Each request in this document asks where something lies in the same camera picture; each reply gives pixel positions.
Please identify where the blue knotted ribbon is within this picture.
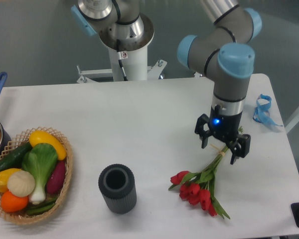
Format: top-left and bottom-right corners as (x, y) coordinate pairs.
(252, 94), (283, 126)

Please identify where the green bean pod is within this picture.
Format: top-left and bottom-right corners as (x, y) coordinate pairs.
(25, 197), (57, 216)

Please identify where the red tulip bouquet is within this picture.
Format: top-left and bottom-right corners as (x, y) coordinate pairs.
(167, 125), (244, 220)

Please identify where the dark green cucumber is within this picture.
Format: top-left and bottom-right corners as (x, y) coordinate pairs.
(0, 142), (32, 172)

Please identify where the cream white garlic bulb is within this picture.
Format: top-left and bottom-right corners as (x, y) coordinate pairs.
(7, 170), (35, 197)

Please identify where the woven bamboo basket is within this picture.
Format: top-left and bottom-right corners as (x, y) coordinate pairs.
(0, 127), (73, 225)

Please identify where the purple sweet potato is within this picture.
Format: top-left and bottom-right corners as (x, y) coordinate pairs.
(46, 160), (66, 194)

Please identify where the green bok choy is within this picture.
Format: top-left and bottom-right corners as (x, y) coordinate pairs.
(21, 143), (58, 205)

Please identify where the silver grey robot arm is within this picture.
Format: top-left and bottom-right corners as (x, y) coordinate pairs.
(71, 0), (262, 163)

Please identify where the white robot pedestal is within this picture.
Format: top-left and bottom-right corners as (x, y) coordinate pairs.
(76, 32), (205, 84)

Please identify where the yellow bell pepper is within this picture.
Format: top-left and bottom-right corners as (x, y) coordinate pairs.
(0, 168), (21, 193)

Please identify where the orange fruit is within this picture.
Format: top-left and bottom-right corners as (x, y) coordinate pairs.
(0, 191), (28, 213)

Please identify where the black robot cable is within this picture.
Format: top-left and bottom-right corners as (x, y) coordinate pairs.
(115, 39), (129, 81)

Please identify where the dark grey ribbed vase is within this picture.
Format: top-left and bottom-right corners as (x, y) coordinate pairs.
(98, 164), (137, 214)

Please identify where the yellow squash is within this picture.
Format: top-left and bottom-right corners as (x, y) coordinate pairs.
(28, 130), (67, 161)

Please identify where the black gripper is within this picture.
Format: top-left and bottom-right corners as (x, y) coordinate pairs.
(194, 106), (251, 164)

